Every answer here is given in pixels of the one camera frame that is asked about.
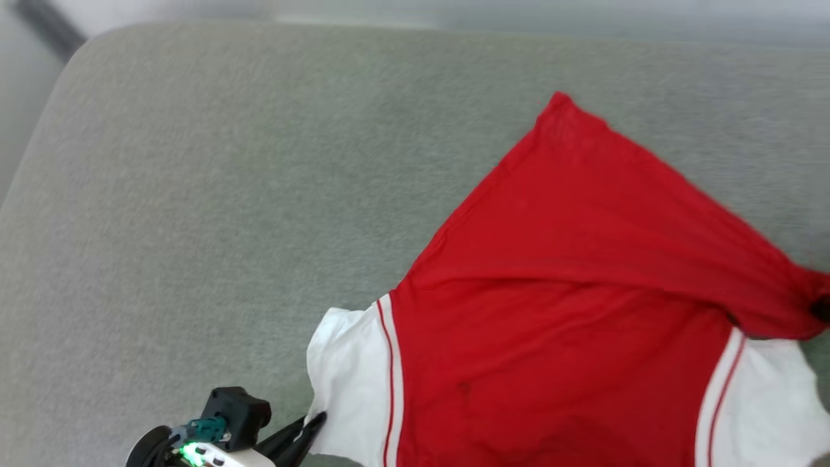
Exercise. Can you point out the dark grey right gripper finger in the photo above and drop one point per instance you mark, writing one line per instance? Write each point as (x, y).
(824, 312)

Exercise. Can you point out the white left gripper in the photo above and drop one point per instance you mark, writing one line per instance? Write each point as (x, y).
(227, 459)

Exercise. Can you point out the red and white garment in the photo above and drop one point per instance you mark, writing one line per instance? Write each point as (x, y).
(551, 324)

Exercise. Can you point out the grey fabric sofa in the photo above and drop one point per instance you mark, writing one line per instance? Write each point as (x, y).
(194, 227)

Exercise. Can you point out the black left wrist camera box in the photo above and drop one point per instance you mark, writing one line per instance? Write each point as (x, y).
(237, 412)

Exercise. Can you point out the teal left camera connector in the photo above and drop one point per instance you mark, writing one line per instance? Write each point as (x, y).
(207, 429)

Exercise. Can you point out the grey metal rail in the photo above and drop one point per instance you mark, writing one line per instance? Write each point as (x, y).
(48, 26)

